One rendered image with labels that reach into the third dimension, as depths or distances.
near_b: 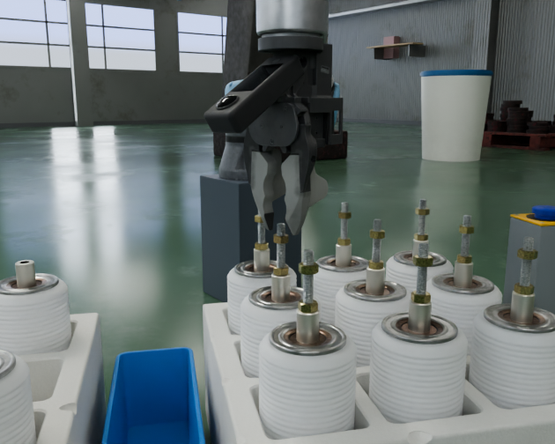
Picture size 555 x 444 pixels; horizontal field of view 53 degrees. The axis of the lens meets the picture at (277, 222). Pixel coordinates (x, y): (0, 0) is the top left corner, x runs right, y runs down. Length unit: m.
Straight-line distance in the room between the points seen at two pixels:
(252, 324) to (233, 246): 0.67
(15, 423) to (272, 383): 0.22
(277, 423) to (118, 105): 11.76
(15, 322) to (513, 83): 10.45
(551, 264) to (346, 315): 0.33
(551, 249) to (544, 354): 0.26
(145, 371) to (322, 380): 0.40
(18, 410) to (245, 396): 0.21
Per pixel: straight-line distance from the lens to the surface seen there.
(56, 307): 0.75
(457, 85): 4.72
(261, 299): 0.65
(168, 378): 0.88
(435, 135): 4.79
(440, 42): 11.84
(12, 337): 0.76
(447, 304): 0.72
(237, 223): 1.27
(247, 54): 4.38
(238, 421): 0.57
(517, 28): 10.96
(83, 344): 0.76
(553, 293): 0.89
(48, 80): 11.80
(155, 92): 12.53
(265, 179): 0.64
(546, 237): 0.86
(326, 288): 0.77
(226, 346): 0.72
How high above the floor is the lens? 0.48
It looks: 12 degrees down
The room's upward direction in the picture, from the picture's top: straight up
